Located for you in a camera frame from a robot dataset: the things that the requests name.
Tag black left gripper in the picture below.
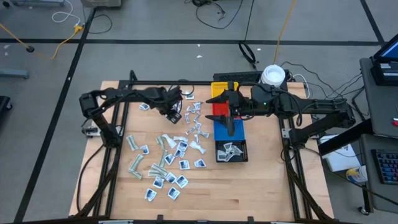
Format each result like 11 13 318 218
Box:
155 86 185 125

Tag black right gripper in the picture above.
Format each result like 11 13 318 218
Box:
205 81 254 138

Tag red plastic bin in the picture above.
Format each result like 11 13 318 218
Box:
212 101 243 121

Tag yellow plastic bin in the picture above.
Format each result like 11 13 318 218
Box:
211 82 239 101

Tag blue plastic bin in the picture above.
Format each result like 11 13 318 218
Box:
213 119 246 142

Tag black power strip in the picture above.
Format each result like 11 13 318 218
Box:
213 70 264 83

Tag black plastic bin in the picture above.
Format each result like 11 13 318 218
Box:
215 139 249 163

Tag white-lidded plastic jar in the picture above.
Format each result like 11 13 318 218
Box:
260 64 286 88

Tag grey box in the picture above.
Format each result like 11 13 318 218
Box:
80 0 122 8

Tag black desk support bar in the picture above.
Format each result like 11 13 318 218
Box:
317 119 374 157

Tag yellow blue labelled jar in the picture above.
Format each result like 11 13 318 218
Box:
345 165 369 184

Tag grey desk with laptop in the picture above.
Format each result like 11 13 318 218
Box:
359 57 398 138

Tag grey metal bar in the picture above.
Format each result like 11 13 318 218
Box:
0 68 30 80

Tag grey metal base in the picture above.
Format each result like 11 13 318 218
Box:
11 0 67 7

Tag black wheeled base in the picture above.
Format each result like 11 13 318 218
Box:
0 95 13 116

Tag black box white labels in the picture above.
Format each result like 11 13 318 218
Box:
370 57 398 86

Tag black laptop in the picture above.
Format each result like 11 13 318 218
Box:
372 32 398 63

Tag black keyboard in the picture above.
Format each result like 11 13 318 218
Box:
371 149 398 185

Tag grey desk with keyboard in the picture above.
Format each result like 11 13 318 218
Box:
359 133 398 215

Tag black coiled floor cable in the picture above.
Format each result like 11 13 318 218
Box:
238 0 258 70

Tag white cable by table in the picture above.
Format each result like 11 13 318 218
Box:
292 73 311 99

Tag black looped floor cable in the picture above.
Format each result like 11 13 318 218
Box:
82 0 113 35

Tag black cable bundle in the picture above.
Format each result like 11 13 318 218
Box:
279 60 374 122

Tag black tangled floor cable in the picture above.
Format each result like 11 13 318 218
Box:
185 0 244 30

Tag long yellow floor cable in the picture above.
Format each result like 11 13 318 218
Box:
272 0 297 65

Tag yellow cable with plug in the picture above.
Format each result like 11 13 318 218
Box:
0 23 85 60

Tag white floor cable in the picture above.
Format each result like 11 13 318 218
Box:
51 0 81 26

